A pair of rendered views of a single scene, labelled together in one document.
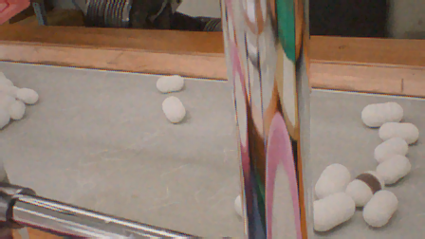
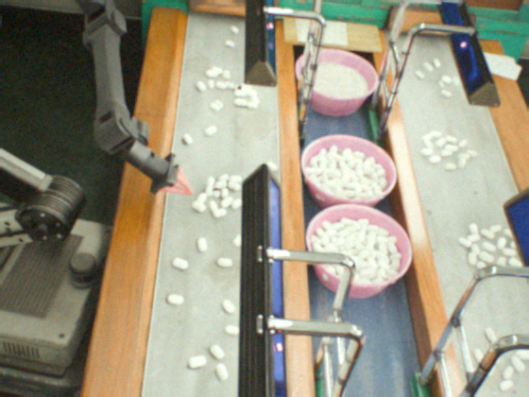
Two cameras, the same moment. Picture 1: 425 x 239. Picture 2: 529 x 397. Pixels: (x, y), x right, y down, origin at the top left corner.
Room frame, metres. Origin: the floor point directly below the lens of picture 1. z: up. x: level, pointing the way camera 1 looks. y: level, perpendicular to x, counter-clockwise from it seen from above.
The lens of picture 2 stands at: (1.27, 1.40, 2.08)
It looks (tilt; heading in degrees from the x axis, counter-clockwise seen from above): 45 degrees down; 233
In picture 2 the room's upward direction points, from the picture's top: 10 degrees clockwise
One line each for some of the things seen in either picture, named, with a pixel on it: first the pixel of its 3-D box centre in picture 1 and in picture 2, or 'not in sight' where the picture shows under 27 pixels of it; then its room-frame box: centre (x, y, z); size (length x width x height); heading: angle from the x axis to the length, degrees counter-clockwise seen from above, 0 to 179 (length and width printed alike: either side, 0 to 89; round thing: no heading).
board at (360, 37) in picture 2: not in sight; (332, 34); (-0.14, -0.23, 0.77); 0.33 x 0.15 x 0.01; 150
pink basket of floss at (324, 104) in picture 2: not in sight; (333, 84); (-0.03, -0.04, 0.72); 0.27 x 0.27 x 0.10
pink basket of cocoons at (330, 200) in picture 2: not in sight; (345, 179); (0.19, 0.34, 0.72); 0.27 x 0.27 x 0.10
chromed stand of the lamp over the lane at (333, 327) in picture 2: not in sight; (294, 357); (0.71, 0.85, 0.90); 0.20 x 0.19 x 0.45; 60
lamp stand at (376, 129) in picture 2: not in sight; (417, 77); (-0.12, 0.21, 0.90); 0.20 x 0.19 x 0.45; 60
